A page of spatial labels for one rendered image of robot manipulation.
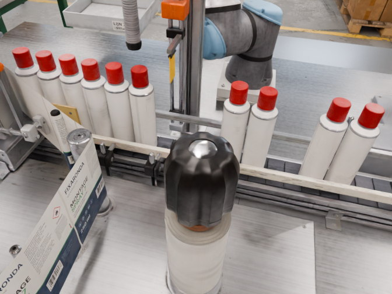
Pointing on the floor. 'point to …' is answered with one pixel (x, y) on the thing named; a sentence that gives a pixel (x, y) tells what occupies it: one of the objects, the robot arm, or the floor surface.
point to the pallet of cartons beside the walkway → (367, 15)
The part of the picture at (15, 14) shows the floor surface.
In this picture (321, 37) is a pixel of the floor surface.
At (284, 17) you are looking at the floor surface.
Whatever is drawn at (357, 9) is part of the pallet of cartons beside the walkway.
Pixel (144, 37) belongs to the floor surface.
